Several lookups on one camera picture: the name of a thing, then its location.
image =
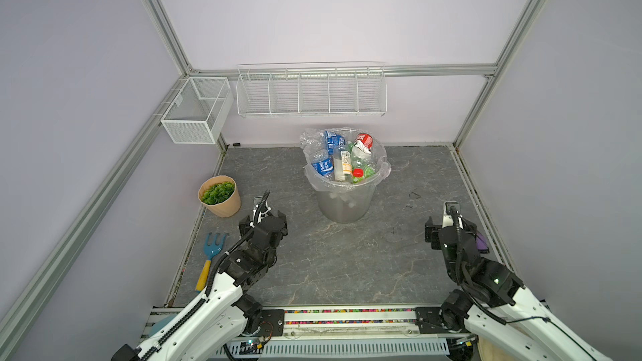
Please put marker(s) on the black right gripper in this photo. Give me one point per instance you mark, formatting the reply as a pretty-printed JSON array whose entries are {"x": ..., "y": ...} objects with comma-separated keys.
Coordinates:
[{"x": 433, "y": 233}]

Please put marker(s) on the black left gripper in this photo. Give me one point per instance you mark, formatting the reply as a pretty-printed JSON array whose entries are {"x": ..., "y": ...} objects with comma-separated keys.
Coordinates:
[{"x": 246, "y": 228}]

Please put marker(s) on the green label clear bottle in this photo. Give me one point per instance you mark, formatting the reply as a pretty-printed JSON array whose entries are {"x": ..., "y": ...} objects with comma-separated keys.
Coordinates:
[{"x": 369, "y": 171}]

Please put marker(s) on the red label clear bottle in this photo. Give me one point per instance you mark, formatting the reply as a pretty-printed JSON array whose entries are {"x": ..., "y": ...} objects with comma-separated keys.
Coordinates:
[{"x": 361, "y": 155}]

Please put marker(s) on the blue label bottle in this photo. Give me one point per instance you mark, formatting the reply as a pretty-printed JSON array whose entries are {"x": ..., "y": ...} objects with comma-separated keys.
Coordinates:
[{"x": 322, "y": 163}]

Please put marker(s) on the white yellow label clear bottle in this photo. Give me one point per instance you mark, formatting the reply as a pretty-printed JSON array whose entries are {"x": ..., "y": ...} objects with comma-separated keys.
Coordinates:
[{"x": 343, "y": 170}]

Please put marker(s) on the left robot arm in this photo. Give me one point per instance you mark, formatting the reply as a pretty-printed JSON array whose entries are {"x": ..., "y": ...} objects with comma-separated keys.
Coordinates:
[{"x": 220, "y": 291}]

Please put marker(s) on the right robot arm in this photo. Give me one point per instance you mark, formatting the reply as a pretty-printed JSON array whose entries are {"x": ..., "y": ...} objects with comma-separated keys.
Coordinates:
[{"x": 491, "y": 303}]

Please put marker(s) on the grey mesh waste bin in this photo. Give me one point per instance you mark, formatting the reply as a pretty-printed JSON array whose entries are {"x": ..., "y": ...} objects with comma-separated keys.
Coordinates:
[{"x": 345, "y": 208}]

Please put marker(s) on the clear plastic bin liner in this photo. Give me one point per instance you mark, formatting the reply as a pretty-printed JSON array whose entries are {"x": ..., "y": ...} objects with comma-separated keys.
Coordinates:
[{"x": 379, "y": 157}]

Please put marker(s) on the purple plastic scoop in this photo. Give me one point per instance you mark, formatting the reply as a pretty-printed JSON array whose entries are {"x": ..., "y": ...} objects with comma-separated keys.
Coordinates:
[{"x": 482, "y": 244}]

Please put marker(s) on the teal plastic garden fork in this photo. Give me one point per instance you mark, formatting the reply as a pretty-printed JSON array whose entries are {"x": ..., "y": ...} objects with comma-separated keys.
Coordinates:
[{"x": 213, "y": 245}]

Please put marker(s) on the beige pot with green plant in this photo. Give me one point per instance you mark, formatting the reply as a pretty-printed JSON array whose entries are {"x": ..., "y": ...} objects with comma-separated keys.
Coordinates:
[{"x": 220, "y": 196}]

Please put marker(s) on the white mesh box basket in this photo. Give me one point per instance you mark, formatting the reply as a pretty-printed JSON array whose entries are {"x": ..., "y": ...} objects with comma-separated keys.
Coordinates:
[{"x": 199, "y": 110}]

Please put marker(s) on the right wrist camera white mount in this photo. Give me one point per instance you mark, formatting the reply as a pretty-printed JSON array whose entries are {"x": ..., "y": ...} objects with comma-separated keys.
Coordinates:
[{"x": 451, "y": 214}]

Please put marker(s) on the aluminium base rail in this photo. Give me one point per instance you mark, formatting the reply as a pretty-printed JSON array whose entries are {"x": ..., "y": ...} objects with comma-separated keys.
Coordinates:
[{"x": 346, "y": 329}]

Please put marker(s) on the white wire wall shelf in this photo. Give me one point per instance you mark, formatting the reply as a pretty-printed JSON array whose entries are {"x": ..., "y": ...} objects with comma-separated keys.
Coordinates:
[{"x": 312, "y": 89}]

